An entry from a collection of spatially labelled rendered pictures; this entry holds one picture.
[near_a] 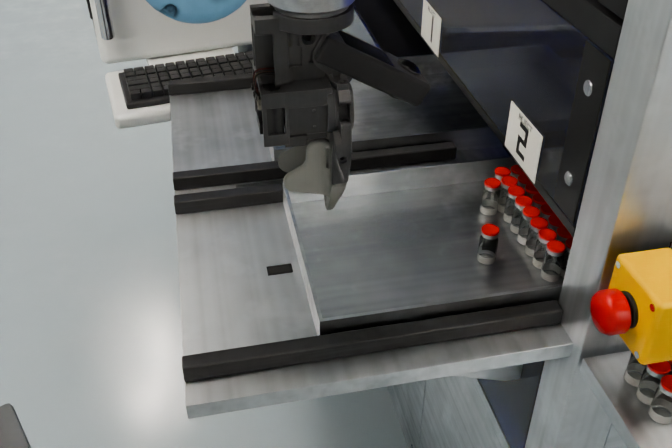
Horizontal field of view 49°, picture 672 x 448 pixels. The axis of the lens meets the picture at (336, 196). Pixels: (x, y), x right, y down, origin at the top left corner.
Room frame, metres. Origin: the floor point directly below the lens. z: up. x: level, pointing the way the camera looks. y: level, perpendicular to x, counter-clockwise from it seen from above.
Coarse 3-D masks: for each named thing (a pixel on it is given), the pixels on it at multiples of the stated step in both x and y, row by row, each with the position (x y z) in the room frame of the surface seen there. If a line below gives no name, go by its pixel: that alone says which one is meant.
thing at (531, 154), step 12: (516, 108) 0.75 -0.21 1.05; (516, 120) 0.75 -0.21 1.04; (528, 120) 0.72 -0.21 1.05; (516, 132) 0.74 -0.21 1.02; (516, 144) 0.74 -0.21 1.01; (528, 144) 0.71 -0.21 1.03; (540, 144) 0.69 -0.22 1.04; (516, 156) 0.73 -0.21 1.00; (528, 156) 0.71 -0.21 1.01; (528, 168) 0.70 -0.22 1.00
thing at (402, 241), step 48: (288, 192) 0.80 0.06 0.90; (384, 192) 0.82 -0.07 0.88; (432, 192) 0.82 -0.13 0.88; (480, 192) 0.82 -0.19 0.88; (336, 240) 0.72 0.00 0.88; (384, 240) 0.72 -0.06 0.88; (432, 240) 0.72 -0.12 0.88; (336, 288) 0.63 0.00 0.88; (384, 288) 0.63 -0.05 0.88; (432, 288) 0.63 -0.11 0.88; (480, 288) 0.63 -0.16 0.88; (528, 288) 0.60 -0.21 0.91
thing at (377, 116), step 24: (432, 72) 1.19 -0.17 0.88; (360, 96) 1.10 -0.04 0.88; (384, 96) 1.10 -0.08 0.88; (432, 96) 1.10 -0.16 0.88; (456, 96) 1.10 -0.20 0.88; (360, 120) 1.02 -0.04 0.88; (384, 120) 1.02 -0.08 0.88; (408, 120) 1.02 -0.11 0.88; (432, 120) 1.02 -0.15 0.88; (456, 120) 1.02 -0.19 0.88; (480, 120) 1.02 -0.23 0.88; (360, 144) 0.90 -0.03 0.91; (384, 144) 0.91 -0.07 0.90; (408, 144) 0.92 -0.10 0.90; (456, 144) 0.93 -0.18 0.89; (480, 144) 0.94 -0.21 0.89
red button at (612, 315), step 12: (612, 288) 0.49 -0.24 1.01; (600, 300) 0.48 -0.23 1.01; (612, 300) 0.47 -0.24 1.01; (624, 300) 0.47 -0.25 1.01; (600, 312) 0.47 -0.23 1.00; (612, 312) 0.46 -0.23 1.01; (624, 312) 0.46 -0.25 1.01; (600, 324) 0.47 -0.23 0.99; (612, 324) 0.46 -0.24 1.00; (624, 324) 0.46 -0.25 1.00
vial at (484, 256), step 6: (498, 234) 0.68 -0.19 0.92; (480, 240) 0.68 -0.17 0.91; (486, 240) 0.68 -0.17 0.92; (492, 240) 0.68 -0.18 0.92; (498, 240) 0.68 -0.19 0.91; (480, 246) 0.68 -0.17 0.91; (486, 246) 0.67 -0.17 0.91; (492, 246) 0.67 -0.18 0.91; (480, 252) 0.68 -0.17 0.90; (486, 252) 0.67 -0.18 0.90; (492, 252) 0.67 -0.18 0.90; (480, 258) 0.68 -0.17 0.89; (486, 258) 0.67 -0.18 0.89; (492, 258) 0.67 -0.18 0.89; (486, 264) 0.67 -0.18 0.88
